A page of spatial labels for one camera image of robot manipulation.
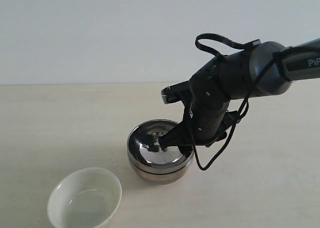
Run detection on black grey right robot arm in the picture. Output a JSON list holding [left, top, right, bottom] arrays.
[[158, 39, 320, 152]]

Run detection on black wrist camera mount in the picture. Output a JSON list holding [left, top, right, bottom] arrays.
[[161, 81, 192, 105]]

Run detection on black flat ribbon cable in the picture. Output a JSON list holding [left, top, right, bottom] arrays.
[[194, 33, 262, 58]]

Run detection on patterned steel bowl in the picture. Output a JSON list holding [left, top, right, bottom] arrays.
[[127, 119, 188, 165]]

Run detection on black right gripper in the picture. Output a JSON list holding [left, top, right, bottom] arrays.
[[158, 100, 237, 156]]

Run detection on plain steel bowl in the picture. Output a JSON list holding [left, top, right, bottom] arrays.
[[128, 154, 193, 185]]

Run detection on black round cable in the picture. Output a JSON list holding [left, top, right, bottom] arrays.
[[182, 47, 293, 171]]

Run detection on white ceramic bowl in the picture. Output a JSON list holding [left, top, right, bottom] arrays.
[[46, 167, 123, 228]]

